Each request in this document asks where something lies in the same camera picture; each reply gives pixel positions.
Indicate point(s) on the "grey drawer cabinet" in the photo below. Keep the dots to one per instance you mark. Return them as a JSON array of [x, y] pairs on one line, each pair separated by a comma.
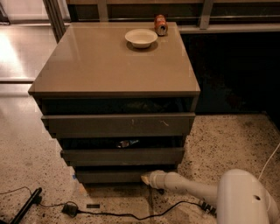
[[94, 70]]

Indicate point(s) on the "orange soda can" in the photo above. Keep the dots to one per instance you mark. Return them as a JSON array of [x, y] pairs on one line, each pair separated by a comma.
[[160, 25]]

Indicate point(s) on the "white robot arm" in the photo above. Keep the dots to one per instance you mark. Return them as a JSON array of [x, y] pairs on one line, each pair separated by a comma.
[[239, 197]]

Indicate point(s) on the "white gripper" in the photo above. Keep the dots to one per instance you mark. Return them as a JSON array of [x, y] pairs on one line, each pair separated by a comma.
[[157, 179]]

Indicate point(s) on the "black bar on floor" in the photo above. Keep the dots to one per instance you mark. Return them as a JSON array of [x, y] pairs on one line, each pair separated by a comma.
[[34, 199]]

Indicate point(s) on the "grey bottom drawer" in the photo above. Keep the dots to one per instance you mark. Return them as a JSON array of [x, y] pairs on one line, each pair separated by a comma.
[[117, 174]]

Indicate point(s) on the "grey middle drawer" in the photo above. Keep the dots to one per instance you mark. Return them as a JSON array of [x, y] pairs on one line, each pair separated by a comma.
[[112, 157]]

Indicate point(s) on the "grey drawer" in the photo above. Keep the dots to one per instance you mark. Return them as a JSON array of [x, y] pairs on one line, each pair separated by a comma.
[[135, 125], [112, 157], [117, 174]]

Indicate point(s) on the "grey top drawer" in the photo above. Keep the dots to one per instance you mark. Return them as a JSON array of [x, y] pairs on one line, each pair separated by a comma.
[[135, 125]]

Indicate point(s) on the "grey metal railing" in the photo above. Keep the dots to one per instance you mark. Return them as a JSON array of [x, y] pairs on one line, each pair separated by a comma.
[[191, 16]]

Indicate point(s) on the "black power strip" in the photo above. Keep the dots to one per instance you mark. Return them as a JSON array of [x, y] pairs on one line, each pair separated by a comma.
[[208, 208]]

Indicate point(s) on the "white paper bowl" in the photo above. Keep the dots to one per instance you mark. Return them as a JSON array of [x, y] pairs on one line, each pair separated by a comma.
[[141, 38]]

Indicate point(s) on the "snack bag in drawer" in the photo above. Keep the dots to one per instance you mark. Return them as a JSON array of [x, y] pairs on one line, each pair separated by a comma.
[[126, 143]]

